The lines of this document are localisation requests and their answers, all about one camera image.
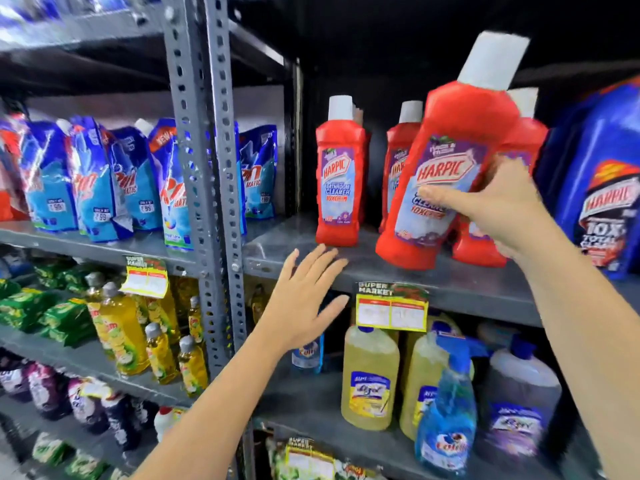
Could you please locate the person's right hand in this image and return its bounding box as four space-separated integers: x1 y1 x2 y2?
417 154 569 264

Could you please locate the group of yellow dish bottles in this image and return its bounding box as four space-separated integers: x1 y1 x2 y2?
83 271 269 398

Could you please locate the red detergent pouch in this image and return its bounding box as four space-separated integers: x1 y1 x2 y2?
0 114 29 223

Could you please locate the row of red Harpic bottles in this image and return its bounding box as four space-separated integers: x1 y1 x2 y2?
315 87 550 268

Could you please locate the row of blue Harpic bottles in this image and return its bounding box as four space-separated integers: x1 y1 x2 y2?
535 77 640 281

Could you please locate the row of blue detergent pouches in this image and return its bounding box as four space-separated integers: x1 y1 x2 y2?
15 114 279 251

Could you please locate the red Harpic bottle front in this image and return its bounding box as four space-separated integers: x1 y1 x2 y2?
375 30 531 271

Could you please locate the person's left hand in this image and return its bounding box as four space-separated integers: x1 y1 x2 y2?
253 243 351 354

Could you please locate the pile of green soap packets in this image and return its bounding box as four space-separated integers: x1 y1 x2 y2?
0 259 99 348

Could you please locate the row of green scrub packets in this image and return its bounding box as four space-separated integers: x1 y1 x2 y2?
31 432 132 480

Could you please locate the yellow green price tag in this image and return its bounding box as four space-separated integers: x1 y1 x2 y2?
283 437 337 480
355 281 430 333
119 255 170 299

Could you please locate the person's left forearm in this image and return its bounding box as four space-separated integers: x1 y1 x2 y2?
129 332 301 480

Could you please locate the row of purple softener pouches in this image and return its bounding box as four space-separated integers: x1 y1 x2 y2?
0 352 161 451

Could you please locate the person's right forearm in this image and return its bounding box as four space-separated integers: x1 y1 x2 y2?
515 229 640 480

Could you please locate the grey metal rack unit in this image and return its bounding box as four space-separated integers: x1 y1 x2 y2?
0 0 236 480

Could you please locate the grey metal shelf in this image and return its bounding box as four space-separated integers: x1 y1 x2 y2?
202 0 640 480

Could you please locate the white bottle with blue label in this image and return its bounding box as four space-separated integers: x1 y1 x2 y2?
153 405 189 443

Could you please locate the row of Lizol floor cleaner bottles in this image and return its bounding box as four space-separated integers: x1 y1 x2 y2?
341 307 476 441

